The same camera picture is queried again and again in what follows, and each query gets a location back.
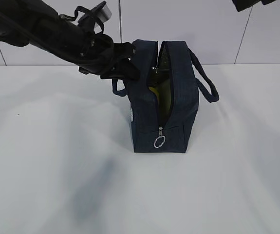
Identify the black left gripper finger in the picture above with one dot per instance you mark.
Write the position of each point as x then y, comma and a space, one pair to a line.
129, 70
113, 75

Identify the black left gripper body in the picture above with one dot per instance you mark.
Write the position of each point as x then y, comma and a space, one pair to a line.
99, 54

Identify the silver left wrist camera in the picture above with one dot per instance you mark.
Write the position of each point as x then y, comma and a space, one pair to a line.
95, 17

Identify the yellow lemon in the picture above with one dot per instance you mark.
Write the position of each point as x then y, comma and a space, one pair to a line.
154, 90

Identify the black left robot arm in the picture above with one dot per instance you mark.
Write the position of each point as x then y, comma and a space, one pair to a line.
78, 39

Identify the dark navy fabric lunch bag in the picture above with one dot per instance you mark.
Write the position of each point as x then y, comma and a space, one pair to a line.
188, 81

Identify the glass container with green lid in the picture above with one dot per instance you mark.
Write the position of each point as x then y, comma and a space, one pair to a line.
161, 81

